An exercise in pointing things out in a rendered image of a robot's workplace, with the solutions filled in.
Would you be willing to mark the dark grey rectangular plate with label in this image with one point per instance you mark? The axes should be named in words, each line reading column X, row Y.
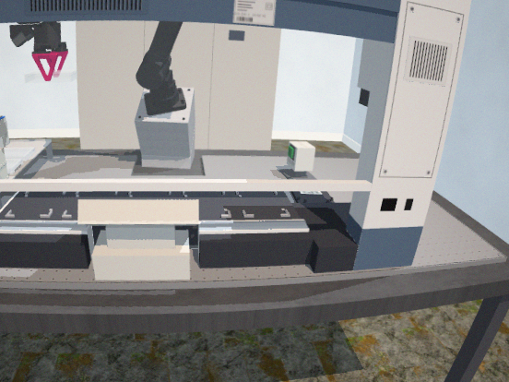
column 312, row 197

